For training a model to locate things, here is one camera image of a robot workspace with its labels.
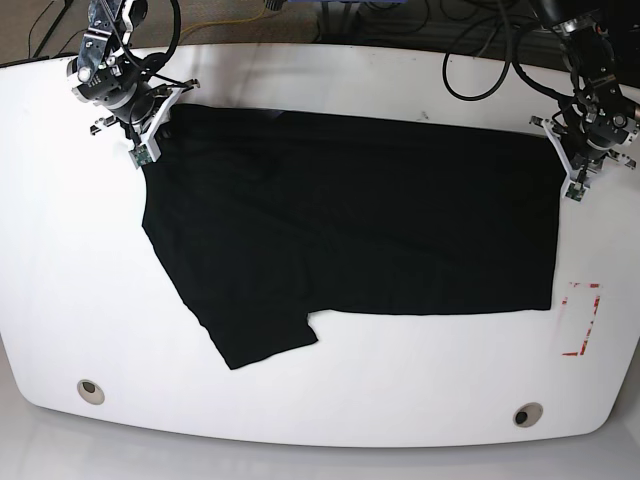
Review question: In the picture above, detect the table cable grommet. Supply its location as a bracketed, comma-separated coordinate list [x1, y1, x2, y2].
[77, 379, 105, 406]
[513, 402, 544, 428]

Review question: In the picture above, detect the black printed t-shirt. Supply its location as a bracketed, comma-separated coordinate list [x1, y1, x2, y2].
[142, 104, 565, 370]

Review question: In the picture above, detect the right table cable grommet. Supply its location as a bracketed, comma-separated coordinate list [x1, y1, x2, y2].
[513, 402, 544, 428]

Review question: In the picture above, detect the yellow floor cable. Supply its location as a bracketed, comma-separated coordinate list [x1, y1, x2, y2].
[179, 0, 269, 39]

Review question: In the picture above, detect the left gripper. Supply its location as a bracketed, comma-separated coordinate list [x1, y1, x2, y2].
[564, 131, 625, 171]

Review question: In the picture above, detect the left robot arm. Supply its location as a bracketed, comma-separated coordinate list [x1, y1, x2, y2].
[530, 1, 639, 170]

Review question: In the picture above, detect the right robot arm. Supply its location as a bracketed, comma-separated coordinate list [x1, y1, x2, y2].
[67, 1, 181, 141]

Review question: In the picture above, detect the red tape rectangle marking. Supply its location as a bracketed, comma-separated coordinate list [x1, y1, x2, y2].
[556, 282, 601, 357]

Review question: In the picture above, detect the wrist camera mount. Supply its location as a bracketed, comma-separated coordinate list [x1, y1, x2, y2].
[112, 79, 200, 168]
[529, 114, 637, 205]

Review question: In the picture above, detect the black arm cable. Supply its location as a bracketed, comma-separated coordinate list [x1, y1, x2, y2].
[442, 0, 581, 101]

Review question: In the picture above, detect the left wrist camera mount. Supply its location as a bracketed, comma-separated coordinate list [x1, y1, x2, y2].
[112, 79, 200, 168]

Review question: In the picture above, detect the left table cable grommet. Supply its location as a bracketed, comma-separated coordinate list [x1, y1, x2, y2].
[77, 379, 105, 406]

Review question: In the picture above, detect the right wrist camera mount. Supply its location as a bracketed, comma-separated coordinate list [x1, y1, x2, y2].
[529, 114, 637, 205]

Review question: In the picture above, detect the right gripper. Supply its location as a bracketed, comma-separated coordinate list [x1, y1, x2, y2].
[89, 84, 173, 135]

